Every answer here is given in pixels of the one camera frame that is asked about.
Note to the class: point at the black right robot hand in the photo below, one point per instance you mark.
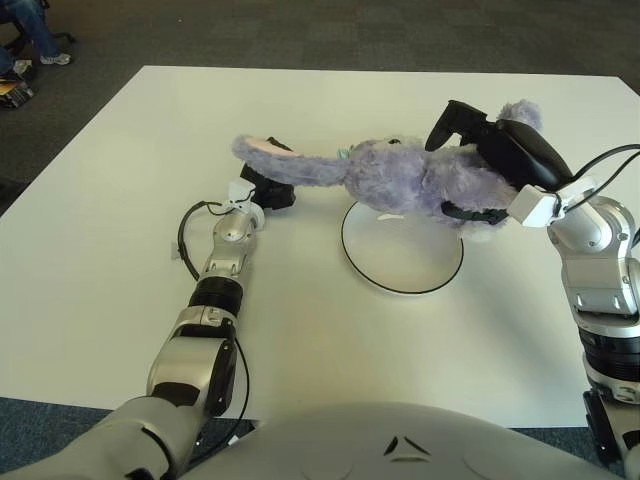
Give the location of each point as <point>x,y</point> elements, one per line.
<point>525,155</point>

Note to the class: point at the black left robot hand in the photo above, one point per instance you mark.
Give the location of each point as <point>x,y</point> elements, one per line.
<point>275,195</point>

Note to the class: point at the purple plush bunny doll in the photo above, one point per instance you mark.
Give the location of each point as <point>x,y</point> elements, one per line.
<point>390,180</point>

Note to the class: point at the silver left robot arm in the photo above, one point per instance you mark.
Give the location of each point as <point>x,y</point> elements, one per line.
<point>225,260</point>

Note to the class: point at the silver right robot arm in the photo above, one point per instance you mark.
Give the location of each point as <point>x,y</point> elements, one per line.
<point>600,270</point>

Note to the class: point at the white plate with black rim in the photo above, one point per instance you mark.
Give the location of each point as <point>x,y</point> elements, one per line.
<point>400,260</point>

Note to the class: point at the grey robot torso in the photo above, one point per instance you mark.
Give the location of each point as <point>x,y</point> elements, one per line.
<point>350,440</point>

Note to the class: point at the white sneaker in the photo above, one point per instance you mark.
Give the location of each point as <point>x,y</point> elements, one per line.
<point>56,59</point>

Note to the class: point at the black office chair base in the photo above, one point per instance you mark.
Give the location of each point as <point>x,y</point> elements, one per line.
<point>66,36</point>

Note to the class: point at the person leg in jeans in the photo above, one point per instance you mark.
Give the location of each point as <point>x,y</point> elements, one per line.
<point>35,25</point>

